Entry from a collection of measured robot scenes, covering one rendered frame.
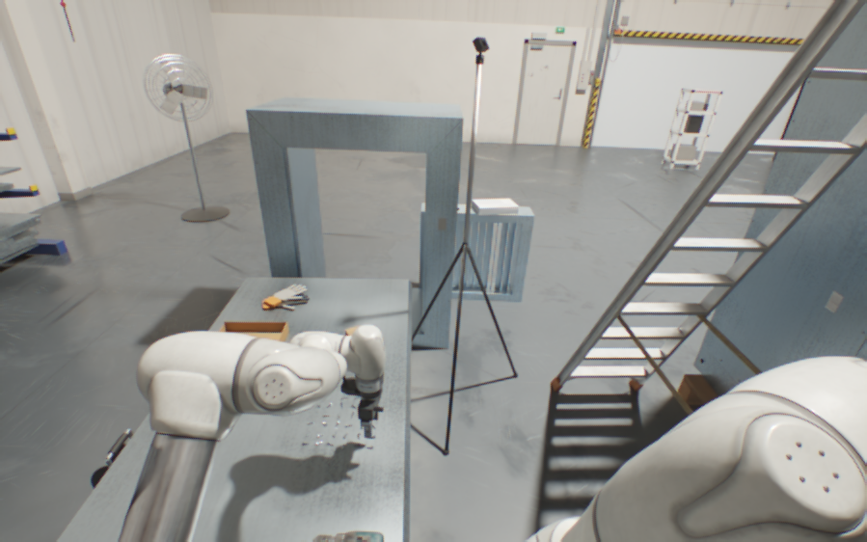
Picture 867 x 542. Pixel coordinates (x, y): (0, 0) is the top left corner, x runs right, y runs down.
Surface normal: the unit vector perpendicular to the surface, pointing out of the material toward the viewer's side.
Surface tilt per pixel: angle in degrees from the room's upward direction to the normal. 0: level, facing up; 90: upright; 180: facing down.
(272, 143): 90
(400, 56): 90
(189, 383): 45
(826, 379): 13
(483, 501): 0
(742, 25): 90
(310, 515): 0
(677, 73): 90
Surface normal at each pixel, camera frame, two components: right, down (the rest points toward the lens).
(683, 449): -0.84, -0.55
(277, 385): 0.09, -0.10
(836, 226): -1.00, -0.04
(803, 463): 0.04, -0.63
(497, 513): 0.04, -0.89
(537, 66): -0.02, 0.46
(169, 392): -0.17, -0.33
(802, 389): -0.20, -0.92
